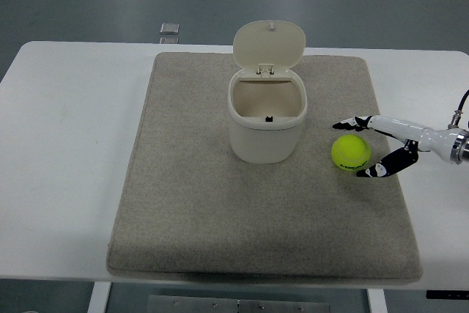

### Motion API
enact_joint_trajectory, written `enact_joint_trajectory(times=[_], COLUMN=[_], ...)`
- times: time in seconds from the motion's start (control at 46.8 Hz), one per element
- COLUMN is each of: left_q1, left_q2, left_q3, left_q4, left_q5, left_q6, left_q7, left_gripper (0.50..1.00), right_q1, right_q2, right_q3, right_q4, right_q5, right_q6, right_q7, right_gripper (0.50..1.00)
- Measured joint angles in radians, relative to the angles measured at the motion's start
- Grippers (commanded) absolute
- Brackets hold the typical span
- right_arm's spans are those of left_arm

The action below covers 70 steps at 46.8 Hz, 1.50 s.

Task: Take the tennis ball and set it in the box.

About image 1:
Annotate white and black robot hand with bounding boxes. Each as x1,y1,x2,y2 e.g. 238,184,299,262
332,114,458,178

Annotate yellow-green tennis ball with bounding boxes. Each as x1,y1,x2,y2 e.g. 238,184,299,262
330,134,372,172

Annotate black table control panel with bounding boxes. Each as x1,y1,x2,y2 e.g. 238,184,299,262
426,290,469,299

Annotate cream lidded plastic bin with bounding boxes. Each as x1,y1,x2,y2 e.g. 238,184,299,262
228,19,308,164

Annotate white table leg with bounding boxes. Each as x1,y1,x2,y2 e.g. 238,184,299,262
366,287,388,313
86,281,112,313

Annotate beige fabric mat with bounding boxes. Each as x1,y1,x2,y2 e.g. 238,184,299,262
106,51,424,285

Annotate grey metal plate with screws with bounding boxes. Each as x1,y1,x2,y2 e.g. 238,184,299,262
147,294,330,313

